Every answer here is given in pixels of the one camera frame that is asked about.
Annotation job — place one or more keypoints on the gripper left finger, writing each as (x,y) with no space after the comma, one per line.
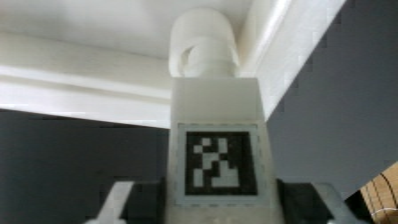
(131,206)

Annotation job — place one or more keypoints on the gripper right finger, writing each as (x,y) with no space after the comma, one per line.
(312,205)

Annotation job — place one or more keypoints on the white table leg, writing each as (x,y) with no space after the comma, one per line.
(220,181)

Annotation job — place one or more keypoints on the white square tabletop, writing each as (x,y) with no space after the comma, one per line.
(83,52)

